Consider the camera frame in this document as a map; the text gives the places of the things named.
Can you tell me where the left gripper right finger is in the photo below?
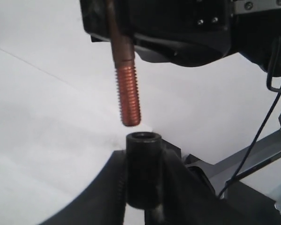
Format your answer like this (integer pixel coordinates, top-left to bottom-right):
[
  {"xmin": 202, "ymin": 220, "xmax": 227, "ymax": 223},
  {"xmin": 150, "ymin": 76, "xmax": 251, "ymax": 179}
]
[{"xmin": 144, "ymin": 140, "xmax": 223, "ymax": 225}]

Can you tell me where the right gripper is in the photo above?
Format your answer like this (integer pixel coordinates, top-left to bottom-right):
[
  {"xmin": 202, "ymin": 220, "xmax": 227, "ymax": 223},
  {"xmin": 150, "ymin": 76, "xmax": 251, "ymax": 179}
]
[{"xmin": 80, "ymin": 0, "xmax": 233, "ymax": 69}]

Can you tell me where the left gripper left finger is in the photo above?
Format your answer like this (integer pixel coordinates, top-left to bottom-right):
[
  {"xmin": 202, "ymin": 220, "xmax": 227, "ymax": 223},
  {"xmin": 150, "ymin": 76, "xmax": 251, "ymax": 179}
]
[{"xmin": 45, "ymin": 150, "xmax": 128, "ymax": 225}]

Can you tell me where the black cylindrical sleeve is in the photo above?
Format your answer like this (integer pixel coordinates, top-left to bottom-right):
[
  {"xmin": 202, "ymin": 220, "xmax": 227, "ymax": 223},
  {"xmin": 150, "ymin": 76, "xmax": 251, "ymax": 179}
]
[{"xmin": 125, "ymin": 131, "xmax": 165, "ymax": 209}]

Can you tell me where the copper threaded bolt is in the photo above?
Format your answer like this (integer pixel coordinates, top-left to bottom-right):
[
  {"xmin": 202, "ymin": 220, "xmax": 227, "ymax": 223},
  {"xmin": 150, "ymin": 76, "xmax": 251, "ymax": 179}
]
[{"xmin": 106, "ymin": 0, "xmax": 142, "ymax": 128}]

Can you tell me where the grey metal bar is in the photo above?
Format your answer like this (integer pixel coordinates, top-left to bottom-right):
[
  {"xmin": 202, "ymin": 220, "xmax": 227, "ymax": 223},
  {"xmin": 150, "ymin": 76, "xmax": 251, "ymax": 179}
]
[{"xmin": 224, "ymin": 130, "xmax": 281, "ymax": 184}]

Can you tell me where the thin black cable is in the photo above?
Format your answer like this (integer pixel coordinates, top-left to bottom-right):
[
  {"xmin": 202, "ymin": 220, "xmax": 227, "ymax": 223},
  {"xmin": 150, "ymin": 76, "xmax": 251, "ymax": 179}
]
[{"xmin": 217, "ymin": 36, "xmax": 281, "ymax": 199}]

